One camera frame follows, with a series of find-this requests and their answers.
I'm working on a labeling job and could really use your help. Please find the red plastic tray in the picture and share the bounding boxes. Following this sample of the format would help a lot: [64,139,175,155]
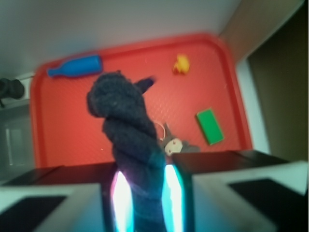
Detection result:
[30,33,253,168]

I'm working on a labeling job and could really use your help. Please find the yellow rubber duck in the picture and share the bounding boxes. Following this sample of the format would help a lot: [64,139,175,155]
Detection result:
[172,54,190,75]

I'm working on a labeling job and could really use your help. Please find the blue plastic bottle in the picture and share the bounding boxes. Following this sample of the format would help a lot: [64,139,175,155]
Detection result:
[47,55,103,78]

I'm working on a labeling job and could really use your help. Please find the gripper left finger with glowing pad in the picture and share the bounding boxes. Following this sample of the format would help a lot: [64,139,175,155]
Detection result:
[0,162,134,232]

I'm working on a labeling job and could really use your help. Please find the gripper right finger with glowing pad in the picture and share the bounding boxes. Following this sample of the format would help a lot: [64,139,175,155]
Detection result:
[162,150,309,232]

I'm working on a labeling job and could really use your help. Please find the metal sink basin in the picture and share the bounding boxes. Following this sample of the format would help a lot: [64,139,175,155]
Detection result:
[0,105,35,182]

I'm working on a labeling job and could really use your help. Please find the dark blue twisted rope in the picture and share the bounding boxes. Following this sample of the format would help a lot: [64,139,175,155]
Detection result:
[86,70,169,232]

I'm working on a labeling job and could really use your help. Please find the green rectangular block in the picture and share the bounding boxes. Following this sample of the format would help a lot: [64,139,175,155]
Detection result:
[196,109,224,145]

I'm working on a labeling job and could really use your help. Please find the grey plush donkey keychain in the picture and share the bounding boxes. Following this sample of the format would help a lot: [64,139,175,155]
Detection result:
[154,121,201,156]

